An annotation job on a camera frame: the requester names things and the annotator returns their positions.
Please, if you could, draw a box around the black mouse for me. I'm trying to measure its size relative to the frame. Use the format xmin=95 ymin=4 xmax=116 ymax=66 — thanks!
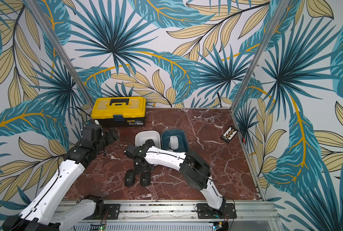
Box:
xmin=140 ymin=172 xmax=151 ymax=187
xmin=124 ymin=169 xmax=136 ymax=187

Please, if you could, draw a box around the white mouse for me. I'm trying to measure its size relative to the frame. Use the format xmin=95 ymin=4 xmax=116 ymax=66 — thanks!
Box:
xmin=169 ymin=136 xmax=179 ymax=151

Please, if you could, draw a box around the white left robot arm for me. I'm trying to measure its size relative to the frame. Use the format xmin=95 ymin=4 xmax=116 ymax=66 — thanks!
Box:
xmin=2 ymin=124 xmax=118 ymax=231

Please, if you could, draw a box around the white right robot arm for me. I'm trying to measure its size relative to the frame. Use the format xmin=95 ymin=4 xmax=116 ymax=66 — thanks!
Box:
xmin=124 ymin=140 xmax=226 ymax=213

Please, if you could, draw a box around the white storage tray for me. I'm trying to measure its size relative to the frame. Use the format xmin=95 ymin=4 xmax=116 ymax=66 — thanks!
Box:
xmin=135 ymin=131 xmax=161 ymax=149

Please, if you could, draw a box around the teal storage tray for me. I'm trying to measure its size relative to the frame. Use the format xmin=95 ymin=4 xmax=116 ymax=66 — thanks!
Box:
xmin=161 ymin=130 xmax=189 ymax=153

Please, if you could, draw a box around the small black patterned box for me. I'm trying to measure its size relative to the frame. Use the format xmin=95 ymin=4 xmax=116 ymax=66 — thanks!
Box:
xmin=221 ymin=126 xmax=238 ymax=143

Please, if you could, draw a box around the yellow black toolbox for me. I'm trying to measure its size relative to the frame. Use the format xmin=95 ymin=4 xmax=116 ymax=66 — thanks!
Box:
xmin=91 ymin=96 xmax=146 ymax=128

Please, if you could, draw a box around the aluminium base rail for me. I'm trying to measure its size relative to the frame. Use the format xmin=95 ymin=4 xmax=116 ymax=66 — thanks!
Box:
xmin=69 ymin=200 xmax=285 ymax=231

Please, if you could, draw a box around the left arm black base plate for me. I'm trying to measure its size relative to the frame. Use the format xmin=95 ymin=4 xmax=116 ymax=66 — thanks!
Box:
xmin=84 ymin=204 xmax=120 ymax=220

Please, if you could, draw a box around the left aluminium corner post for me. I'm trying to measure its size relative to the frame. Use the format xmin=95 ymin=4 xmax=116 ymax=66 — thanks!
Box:
xmin=26 ymin=0 xmax=94 ymax=108

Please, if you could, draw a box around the aluminium corner post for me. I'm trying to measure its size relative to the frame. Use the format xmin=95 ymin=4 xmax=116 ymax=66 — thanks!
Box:
xmin=230 ymin=0 xmax=289 ymax=114
xmin=26 ymin=0 xmax=94 ymax=108

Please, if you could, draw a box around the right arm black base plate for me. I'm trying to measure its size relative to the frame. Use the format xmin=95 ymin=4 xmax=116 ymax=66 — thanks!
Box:
xmin=195 ymin=203 xmax=237 ymax=219

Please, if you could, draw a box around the right aluminium corner post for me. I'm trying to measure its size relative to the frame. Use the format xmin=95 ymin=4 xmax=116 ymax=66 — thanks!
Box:
xmin=230 ymin=0 xmax=289 ymax=114

